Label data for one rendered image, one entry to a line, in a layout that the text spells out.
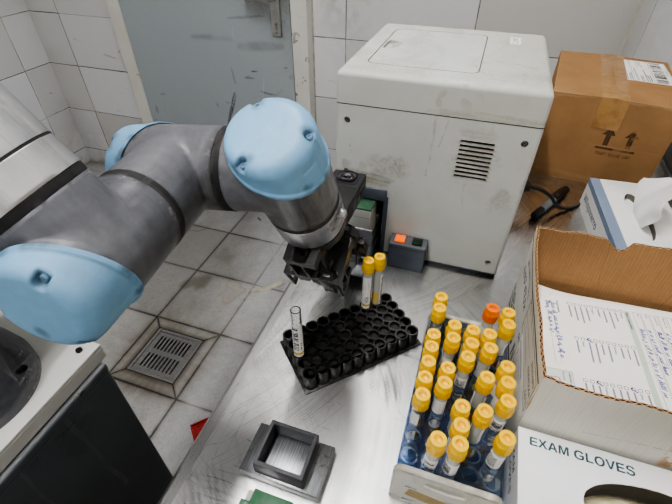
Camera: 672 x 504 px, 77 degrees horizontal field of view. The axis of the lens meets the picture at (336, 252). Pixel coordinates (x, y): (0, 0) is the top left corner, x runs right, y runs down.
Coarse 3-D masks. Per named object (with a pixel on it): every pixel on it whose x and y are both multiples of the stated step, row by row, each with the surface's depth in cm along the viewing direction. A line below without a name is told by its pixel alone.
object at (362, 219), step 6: (360, 210) 65; (372, 210) 65; (354, 216) 67; (360, 216) 66; (366, 216) 66; (372, 216) 67; (354, 222) 67; (360, 222) 67; (366, 222) 66; (372, 222) 68; (366, 228) 67; (372, 228) 69
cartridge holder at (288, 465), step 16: (272, 432) 46; (288, 432) 46; (304, 432) 45; (256, 448) 46; (272, 448) 46; (288, 448) 46; (304, 448) 46; (320, 448) 46; (256, 464) 43; (272, 464) 45; (288, 464) 45; (304, 464) 43; (320, 464) 45; (272, 480) 44; (288, 480) 43; (304, 480) 43; (320, 480) 44; (304, 496) 44
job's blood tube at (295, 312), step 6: (294, 306) 50; (294, 312) 51; (300, 312) 50; (294, 318) 50; (300, 318) 50; (294, 324) 50; (300, 324) 51; (294, 330) 51; (300, 330) 51; (294, 336) 52; (300, 336) 52; (294, 342) 53; (300, 342) 53; (294, 348) 53; (300, 348) 53; (294, 354) 54; (300, 354) 54
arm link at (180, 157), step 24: (120, 144) 36; (144, 144) 34; (168, 144) 34; (192, 144) 35; (216, 144) 34; (120, 168) 31; (144, 168) 31; (168, 168) 32; (192, 168) 34; (216, 168) 34; (192, 192) 34; (216, 192) 35; (192, 216) 34
